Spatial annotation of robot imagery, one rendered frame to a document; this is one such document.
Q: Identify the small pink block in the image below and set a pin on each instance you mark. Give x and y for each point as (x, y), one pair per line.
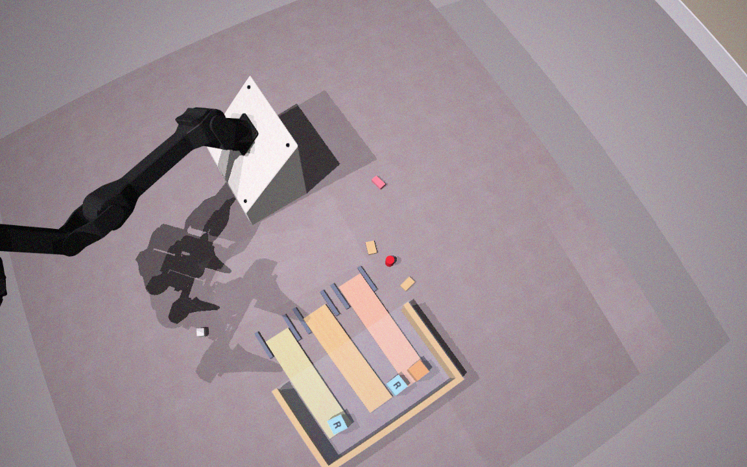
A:
(378, 182)

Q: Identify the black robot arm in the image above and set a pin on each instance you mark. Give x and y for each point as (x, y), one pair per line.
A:
(109, 206)

